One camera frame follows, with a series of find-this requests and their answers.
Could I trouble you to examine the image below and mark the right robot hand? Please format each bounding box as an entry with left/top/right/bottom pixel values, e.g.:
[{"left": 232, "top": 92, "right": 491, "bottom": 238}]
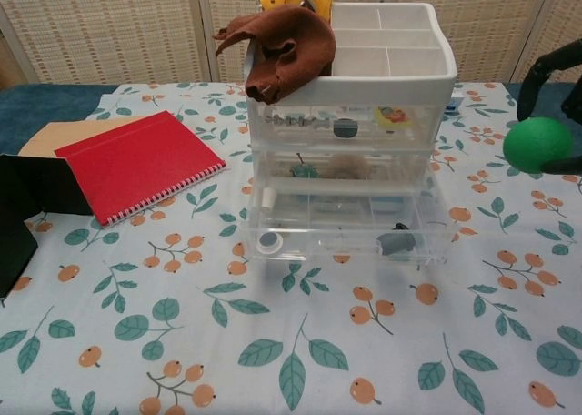
[{"left": 516, "top": 41, "right": 582, "bottom": 177}]

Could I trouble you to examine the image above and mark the green ball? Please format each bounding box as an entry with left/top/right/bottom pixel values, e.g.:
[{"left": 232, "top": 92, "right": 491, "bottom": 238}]
[{"left": 502, "top": 116, "right": 574, "bottom": 175}]

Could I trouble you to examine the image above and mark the clear deep plastic drawer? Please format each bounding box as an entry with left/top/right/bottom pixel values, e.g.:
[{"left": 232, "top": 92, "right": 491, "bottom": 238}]
[{"left": 247, "top": 177, "right": 451, "bottom": 266}]

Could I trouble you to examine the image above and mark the white plastic drawer organizer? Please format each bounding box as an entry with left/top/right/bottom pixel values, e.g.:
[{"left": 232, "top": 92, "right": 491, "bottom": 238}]
[{"left": 243, "top": 1, "right": 458, "bottom": 228}]

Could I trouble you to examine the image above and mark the clear drawer with screws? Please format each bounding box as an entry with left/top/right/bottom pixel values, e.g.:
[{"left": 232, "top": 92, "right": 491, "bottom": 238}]
[{"left": 252, "top": 103, "right": 445, "bottom": 148}]

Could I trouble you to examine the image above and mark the clear shallow plastic drawer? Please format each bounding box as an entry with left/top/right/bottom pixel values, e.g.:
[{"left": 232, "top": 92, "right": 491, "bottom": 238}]
[{"left": 254, "top": 148, "right": 433, "bottom": 185}]

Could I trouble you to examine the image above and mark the yellow cartoon sticker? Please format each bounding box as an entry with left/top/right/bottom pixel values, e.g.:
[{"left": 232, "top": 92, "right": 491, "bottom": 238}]
[{"left": 375, "top": 106, "right": 413, "bottom": 127}]

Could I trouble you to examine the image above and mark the dark grey round knob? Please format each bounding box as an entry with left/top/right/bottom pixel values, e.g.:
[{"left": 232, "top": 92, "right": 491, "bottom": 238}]
[{"left": 332, "top": 118, "right": 359, "bottom": 139}]

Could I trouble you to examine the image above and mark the brown fuzzy ball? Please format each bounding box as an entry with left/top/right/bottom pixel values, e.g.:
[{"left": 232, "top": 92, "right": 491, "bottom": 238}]
[{"left": 325, "top": 154, "right": 376, "bottom": 179}]

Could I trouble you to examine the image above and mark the grey plastic cup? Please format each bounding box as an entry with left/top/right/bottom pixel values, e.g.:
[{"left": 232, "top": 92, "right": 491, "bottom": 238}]
[{"left": 376, "top": 231, "right": 417, "bottom": 256}]

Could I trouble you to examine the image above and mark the row of metal screws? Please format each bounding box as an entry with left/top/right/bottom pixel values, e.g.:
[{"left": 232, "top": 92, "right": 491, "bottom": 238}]
[{"left": 267, "top": 113, "right": 333, "bottom": 132}]

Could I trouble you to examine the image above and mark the brown cloth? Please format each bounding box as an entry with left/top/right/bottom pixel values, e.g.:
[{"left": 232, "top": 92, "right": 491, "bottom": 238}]
[{"left": 213, "top": 5, "right": 336, "bottom": 105}]

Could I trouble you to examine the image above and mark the small green leaf ornament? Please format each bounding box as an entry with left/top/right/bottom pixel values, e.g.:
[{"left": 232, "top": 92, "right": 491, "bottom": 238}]
[{"left": 290, "top": 153, "right": 322, "bottom": 179}]

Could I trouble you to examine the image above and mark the floral printed tablecloth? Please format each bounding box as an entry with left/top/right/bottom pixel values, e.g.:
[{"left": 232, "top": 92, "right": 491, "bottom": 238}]
[{"left": 0, "top": 81, "right": 582, "bottom": 415}]

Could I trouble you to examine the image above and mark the red spiral notebook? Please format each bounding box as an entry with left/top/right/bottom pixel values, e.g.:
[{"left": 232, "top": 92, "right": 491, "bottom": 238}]
[{"left": 54, "top": 110, "right": 227, "bottom": 229}]

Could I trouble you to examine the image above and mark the woven folding screen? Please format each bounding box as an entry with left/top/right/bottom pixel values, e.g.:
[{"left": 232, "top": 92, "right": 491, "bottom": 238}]
[{"left": 0, "top": 0, "right": 582, "bottom": 87}]

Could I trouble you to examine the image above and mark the tan paper envelope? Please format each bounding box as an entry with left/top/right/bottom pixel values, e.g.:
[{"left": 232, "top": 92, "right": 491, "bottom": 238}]
[{"left": 17, "top": 116, "right": 146, "bottom": 159}]

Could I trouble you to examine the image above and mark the white ring with grey core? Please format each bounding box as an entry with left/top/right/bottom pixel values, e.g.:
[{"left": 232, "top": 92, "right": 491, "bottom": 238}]
[{"left": 256, "top": 231, "right": 284, "bottom": 255}]

